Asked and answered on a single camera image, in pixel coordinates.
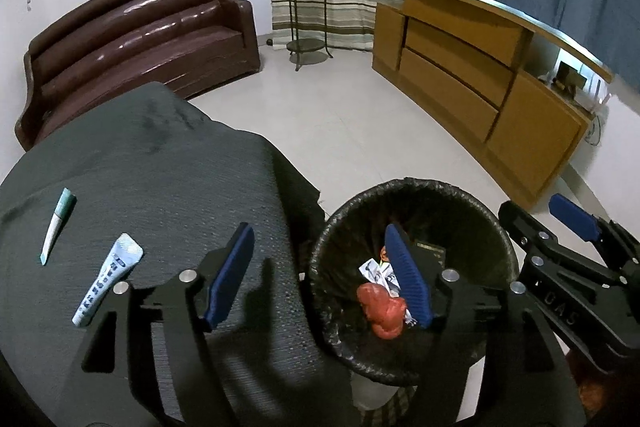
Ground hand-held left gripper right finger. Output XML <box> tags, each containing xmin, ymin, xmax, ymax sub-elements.
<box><xmin>384</xmin><ymin>223</ymin><xmax>588</xmax><ymax>427</ymax></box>

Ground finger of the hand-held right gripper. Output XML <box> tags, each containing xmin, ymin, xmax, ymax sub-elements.
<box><xmin>548</xmin><ymin>193</ymin><xmax>640</xmax><ymax>269</ymax></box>
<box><xmin>498</xmin><ymin>200</ymin><xmax>622</xmax><ymax>289</ymax></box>

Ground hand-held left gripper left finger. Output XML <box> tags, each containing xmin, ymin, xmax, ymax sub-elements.
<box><xmin>60</xmin><ymin>222</ymin><xmax>256</xmax><ymax>427</ymax></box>

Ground dark cardboard box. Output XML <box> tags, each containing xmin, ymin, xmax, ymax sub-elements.
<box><xmin>412</xmin><ymin>241</ymin><xmax>447</xmax><ymax>268</ymax></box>

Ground white paper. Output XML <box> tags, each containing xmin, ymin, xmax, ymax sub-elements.
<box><xmin>360</xmin><ymin>258</ymin><xmax>401</xmax><ymax>295</ymax></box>

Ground red plastic bag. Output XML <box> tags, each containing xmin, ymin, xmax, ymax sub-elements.
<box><xmin>356</xmin><ymin>283</ymin><xmax>407</xmax><ymax>340</ymax></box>

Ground trash bin with black liner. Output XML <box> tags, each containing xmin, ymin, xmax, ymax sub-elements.
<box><xmin>306</xmin><ymin>178</ymin><xmax>521</xmax><ymax>413</ymax></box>

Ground blue white tube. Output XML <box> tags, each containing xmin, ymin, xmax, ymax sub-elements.
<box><xmin>71</xmin><ymin>233</ymin><xmax>145</xmax><ymax>328</ymax></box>

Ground wooden cabinet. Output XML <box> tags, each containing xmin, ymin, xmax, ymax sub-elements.
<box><xmin>371</xmin><ymin>0</ymin><xmax>615</xmax><ymax>212</ymax></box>

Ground green white tube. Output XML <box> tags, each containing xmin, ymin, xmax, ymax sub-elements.
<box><xmin>39</xmin><ymin>188</ymin><xmax>77</xmax><ymax>267</ymax></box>

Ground black metal plant stand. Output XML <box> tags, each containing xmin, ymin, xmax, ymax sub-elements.
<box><xmin>277</xmin><ymin>0</ymin><xmax>334</xmax><ymax>72</ymax></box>

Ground brown leather sofa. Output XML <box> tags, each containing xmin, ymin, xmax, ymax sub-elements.
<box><xmin>14</xmin><ymin>0</ymin><xmax>262</xmax><ymax>152</ymax></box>

